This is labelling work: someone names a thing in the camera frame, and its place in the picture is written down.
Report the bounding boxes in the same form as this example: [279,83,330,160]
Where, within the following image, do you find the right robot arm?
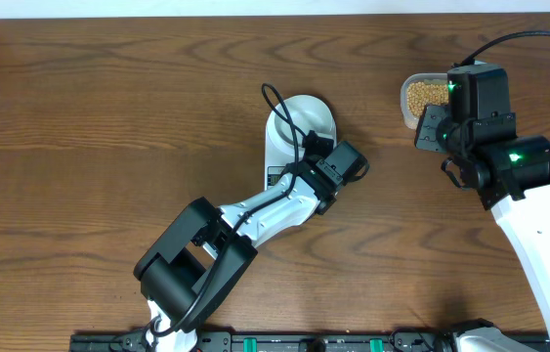
[414,64,550,343]

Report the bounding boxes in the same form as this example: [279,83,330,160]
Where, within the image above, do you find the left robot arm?
[133,142,369,351]

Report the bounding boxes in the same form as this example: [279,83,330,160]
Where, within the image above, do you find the grey bowl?
[266,95,337,154]

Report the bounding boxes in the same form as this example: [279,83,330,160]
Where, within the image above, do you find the white kitchen scale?
[264,105,339,192]

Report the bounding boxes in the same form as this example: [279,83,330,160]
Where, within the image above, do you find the soybeans in container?
[405,81,448,117]

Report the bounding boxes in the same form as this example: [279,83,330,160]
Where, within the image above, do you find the clear plastic container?
[401,73,448,129]

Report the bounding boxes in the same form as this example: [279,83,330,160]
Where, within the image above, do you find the left black cable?
[149,82,308,343]

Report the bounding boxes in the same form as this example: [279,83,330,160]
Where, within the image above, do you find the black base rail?
[68,331,456,352]

